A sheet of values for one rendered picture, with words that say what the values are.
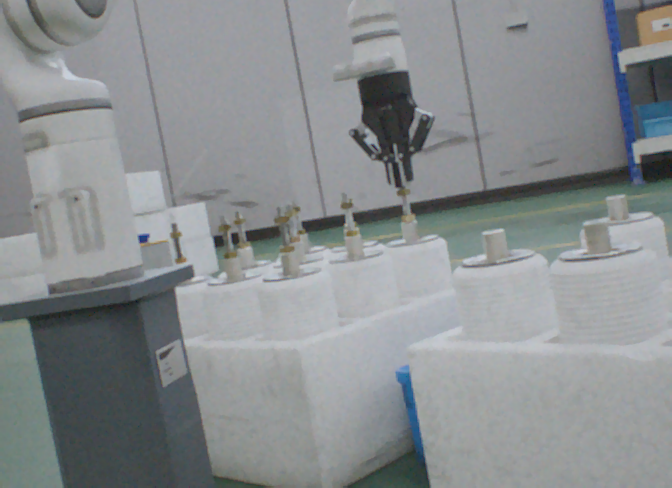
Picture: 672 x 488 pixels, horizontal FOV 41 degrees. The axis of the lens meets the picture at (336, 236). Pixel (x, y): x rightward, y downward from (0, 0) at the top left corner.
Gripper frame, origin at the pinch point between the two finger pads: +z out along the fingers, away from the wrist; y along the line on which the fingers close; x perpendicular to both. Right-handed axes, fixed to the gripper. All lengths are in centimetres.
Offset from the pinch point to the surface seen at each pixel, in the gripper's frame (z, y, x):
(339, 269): 10.8, 4.0, 15.7
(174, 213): 1, 210, -219
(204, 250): 22, 214, -242
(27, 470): 35, 61, 22
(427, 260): 12.5, -3.3, 3.3
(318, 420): 26.2, 2.2, 31.0
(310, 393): 22.8, 2.3, 31.4
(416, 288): 16.0, -1.4, 4.4
